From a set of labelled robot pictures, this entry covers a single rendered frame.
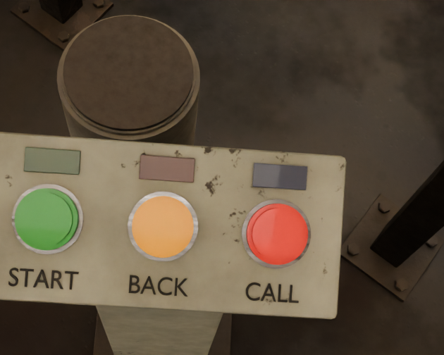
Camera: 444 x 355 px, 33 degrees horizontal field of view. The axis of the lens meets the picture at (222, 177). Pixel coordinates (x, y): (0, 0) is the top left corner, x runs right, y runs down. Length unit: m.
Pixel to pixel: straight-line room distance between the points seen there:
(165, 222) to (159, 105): 0.16
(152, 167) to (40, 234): 0.08
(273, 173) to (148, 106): 0.16
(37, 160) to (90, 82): 0.15
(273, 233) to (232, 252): 0.03
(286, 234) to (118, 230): 0.11
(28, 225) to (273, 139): 0.75
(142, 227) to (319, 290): 0.12
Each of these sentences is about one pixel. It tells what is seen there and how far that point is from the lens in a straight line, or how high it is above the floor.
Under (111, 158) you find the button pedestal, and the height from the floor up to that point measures 0.61.
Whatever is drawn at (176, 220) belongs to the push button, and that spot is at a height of 0.61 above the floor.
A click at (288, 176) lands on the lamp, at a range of 0.50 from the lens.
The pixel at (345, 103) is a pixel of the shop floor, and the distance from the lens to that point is 1.25.
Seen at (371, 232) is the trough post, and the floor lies 0.01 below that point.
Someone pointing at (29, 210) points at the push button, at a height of 0.61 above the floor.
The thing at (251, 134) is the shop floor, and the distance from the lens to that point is 1.19.
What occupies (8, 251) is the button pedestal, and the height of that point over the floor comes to 0.59.
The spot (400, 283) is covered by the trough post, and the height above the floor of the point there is 0.02.
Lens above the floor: 1.07
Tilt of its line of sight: 68 degrees down
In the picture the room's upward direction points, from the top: 11 degrees clockwise
